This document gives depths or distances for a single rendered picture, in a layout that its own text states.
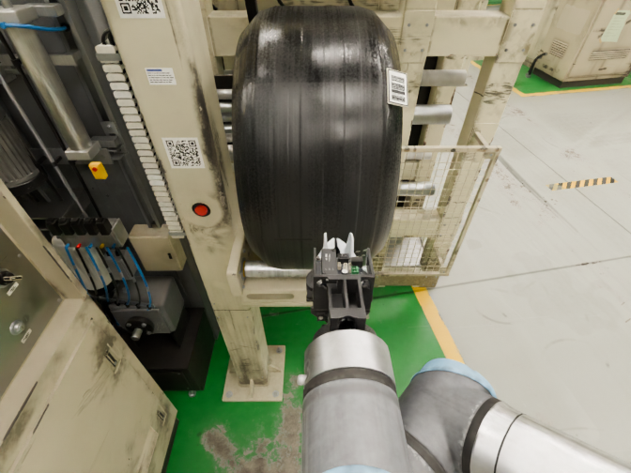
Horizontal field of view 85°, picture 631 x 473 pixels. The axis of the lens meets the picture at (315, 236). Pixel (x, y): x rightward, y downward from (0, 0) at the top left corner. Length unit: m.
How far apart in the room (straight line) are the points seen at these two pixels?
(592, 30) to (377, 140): 4.75
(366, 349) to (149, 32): 0.62
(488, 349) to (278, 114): 1.68
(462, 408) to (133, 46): 0.74
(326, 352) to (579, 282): 2.31
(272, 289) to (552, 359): 1.56
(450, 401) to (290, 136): 0.43
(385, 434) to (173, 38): 0.66
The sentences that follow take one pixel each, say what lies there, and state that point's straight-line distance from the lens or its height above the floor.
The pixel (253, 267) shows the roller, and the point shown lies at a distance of 0.93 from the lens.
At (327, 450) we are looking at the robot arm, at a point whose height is 1.31.
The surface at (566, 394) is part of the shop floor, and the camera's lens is 2.07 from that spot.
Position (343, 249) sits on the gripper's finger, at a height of 1.23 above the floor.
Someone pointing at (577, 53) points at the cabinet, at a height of 0.38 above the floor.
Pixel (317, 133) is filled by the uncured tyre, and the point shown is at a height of 1.35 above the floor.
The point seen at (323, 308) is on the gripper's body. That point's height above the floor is 1.25.
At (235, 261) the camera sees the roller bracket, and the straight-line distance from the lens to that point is 0.91.
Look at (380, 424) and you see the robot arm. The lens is 0.31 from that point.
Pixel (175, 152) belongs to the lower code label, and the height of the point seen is 1.22.
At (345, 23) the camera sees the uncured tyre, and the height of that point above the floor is 1.46.
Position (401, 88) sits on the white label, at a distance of 0.63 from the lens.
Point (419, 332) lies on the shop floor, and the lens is 1.94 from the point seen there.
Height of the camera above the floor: 1.61
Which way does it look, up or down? 44 degrees down
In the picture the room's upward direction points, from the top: straight up
